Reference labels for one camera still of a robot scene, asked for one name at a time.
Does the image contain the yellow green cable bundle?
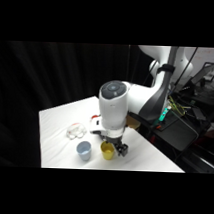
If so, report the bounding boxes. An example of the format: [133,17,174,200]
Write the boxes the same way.
[167,95,189,118]

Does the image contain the green light strip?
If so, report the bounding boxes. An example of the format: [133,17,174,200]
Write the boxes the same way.
[156,104,173,126]

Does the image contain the black robot stand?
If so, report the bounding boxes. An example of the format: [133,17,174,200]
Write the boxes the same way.
[134,105,202,153]

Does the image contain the white whiteboard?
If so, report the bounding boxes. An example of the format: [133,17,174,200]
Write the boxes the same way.
[189,47,214,83]

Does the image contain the light blue plastic cup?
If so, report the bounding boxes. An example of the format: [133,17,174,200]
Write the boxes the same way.
[75,140,94,163]

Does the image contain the yellow plastic cup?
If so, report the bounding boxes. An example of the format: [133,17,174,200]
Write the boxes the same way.
[99,141,117,161]

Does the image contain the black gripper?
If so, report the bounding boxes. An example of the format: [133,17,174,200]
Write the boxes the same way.
[100,129,130,158]

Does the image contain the black curtain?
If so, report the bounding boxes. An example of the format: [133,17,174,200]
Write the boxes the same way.
[0,40,155,173]

